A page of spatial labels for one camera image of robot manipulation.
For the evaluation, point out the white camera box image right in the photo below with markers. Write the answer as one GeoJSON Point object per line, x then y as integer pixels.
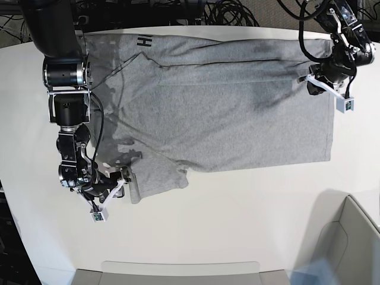
{"type": "Point", "coordinates": [344, 105]}

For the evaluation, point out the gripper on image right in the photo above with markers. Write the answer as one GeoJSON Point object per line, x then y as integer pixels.
{"type": "Point", "coordinates": [332, 75]}

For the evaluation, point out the grey bin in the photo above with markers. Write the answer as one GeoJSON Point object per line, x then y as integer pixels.
{"type": "Point", "coordinates": [351, 246]}
{"type": "Point", "coordinates": [113, 272]}

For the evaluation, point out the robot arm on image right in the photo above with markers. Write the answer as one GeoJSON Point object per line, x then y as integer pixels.
{"type": "Point", "coordinates": [351, 49]}

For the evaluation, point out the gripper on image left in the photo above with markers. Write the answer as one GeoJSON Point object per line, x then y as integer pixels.
{"type": "Point", "coordinates": [99, 192]}

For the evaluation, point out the blue translucent object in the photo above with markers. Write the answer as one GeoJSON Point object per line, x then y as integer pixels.
{"type": "Point", "coordinates": [318, 272]}

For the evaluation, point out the grey T-shirt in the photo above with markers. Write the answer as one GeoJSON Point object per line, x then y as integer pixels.
{"type": "Point", "coordinates": [173, 103]}

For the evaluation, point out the white camera box image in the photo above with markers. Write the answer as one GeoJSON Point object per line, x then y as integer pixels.
{"type": "Point", "coordinates": [344, 105]}
{"type": "Point", "coordinates": [100, 215]}

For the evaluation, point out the white camera box image left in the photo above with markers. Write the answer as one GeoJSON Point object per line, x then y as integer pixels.
{"type": "Point", "coordinates": [100, 215]}

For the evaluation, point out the grey bin at right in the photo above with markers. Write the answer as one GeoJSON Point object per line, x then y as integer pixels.
{"type": "Point", "coordinates": [351, 246]}

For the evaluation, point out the grey bin at bottom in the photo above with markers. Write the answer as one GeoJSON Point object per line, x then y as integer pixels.
{"type": "Point", "coordinates": [113, 272]}

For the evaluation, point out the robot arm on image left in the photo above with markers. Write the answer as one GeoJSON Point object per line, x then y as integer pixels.
{"type": "Point", "coordinates": [66, 75]}

